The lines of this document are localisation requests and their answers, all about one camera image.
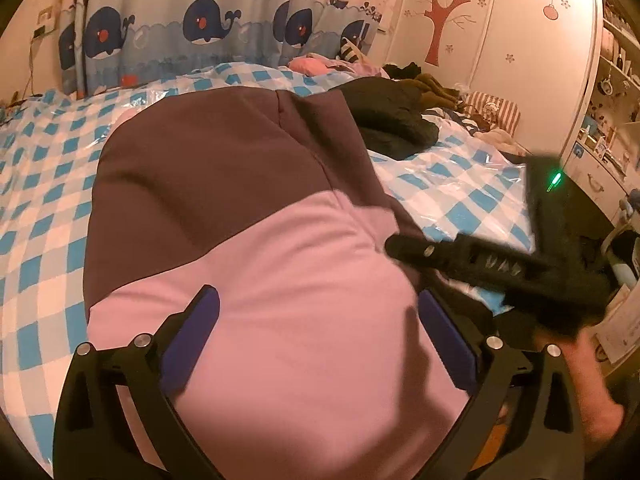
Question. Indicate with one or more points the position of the whale print curtain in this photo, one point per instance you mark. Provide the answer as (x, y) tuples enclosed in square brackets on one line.
[(210, 20)]

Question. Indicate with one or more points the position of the white shelf unit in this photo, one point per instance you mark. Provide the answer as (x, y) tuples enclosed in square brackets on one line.
[(600, 125)]

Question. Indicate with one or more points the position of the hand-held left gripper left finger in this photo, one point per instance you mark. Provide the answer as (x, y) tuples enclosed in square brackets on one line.
[(200, 325)]

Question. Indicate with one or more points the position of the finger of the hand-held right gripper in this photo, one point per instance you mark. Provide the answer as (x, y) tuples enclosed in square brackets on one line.
[(450, 255)]

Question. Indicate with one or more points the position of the light blue plastic object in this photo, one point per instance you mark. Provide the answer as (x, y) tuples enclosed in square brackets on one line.
[(625, 255)]

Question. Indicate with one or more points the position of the wall socket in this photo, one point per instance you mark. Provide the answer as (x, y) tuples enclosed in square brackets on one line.
[(46, 20)]

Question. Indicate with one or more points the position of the white wardrobe with tree decal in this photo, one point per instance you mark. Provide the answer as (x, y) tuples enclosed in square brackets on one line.
[(525, 60)]

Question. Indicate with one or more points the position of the black clothes pile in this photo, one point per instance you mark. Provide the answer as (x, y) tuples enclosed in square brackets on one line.
[(390, 110)]

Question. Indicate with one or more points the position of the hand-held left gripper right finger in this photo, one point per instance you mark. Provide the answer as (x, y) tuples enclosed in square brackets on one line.
[(447, 340)]

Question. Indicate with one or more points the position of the red white striped pillow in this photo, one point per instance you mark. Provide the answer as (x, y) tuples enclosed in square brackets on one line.
[(492, 110)]

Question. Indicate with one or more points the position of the black white striped cloth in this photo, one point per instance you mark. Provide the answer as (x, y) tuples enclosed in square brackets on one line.
[(351, 51)]

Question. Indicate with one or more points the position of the brown cloth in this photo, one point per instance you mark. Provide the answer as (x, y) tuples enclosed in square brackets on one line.
[(435, 87)]

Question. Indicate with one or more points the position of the pink and brown garment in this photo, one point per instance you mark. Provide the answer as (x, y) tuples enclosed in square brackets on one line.
[(280, 270)]

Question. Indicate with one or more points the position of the paper sheets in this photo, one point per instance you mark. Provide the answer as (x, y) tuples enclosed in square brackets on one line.
[(620, 325)]

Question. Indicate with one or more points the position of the pink cloth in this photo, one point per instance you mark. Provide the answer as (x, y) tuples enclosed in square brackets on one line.
[(310, 64)]

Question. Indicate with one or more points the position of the blue white checked bed sheet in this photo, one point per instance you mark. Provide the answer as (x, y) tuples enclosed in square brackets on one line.
[(45, 200)]

